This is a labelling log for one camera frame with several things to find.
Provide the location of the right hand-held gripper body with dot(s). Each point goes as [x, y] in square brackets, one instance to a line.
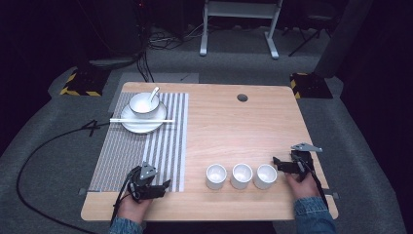
[303, 164]

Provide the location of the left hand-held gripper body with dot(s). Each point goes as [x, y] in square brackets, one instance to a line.
[144, 190]

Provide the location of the white cup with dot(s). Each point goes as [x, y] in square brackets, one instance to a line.
[264, 177]
[216, 178]
[241, 177]

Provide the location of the person's left hand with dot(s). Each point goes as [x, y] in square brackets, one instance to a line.
[133, 209]

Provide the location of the person's right hand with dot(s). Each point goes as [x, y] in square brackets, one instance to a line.
[303, 188]

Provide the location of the grey striped placemat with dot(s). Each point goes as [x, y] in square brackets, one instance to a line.
[162, 152]

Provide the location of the white plate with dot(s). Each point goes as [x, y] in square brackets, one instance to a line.
[142, 126]

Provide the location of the white chopsticks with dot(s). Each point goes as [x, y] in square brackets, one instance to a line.
[142, 121]

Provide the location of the black yellow striped base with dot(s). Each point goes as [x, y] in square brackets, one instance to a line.
[311, 86]
[82, 83]

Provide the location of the white bowl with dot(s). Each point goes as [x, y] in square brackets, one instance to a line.
[142, 105]

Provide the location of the white spoon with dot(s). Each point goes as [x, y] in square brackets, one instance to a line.
[154, 94]

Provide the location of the black tripod stand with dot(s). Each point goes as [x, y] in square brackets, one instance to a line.
[308, 35]

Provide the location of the grey pillar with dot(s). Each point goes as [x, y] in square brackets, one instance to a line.
[341, 39]

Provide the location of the grey table bracket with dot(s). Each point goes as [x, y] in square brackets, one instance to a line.
[335, 195]
[83, 191]

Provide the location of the white metal table frame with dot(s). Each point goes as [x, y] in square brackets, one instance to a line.
[240, 9]

